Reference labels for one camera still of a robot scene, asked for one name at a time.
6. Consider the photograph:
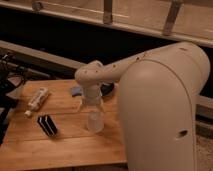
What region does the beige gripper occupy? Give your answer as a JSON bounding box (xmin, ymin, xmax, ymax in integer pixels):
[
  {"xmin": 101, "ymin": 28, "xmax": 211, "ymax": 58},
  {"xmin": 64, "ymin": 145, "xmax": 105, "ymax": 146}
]
[{"xmin": 78, "ymin": 85, "xmax": 105, "ymax": 121}]

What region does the white ceramic cup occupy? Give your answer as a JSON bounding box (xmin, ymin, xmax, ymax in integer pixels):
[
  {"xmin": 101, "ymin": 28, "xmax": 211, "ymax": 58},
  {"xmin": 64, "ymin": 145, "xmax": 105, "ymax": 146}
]
[{"xmin": 86, "ymin": 108, "xmax": 104, "ymax": 133}]

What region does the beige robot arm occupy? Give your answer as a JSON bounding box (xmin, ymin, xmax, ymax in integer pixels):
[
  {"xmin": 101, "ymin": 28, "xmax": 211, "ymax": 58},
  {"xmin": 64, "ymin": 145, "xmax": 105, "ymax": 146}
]
[{"xmin": 75, "ymin": 42, "xmax": 210, "ymax": 171}]

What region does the white tube with label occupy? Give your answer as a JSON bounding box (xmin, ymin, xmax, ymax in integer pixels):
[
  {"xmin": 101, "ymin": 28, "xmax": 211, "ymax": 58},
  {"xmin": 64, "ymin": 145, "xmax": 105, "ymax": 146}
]
[{"xmin": 25, "ymin": 87, "xmax": 50, "ymax": 117}]

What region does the black camera tripod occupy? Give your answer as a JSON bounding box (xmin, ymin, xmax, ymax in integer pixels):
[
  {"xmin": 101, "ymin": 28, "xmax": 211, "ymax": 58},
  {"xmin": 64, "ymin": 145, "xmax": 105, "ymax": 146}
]
[{"xmin": 0, "ymin": 53, "xmax": 25, "ymax": 145}]

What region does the metal window rail frame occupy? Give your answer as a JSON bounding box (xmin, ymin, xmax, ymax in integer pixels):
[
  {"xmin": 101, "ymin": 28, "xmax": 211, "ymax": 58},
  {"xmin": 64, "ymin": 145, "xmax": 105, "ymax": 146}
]
[{"xmin": 0, "ymin": 0, "xmax": 213, "ymax": 48}]

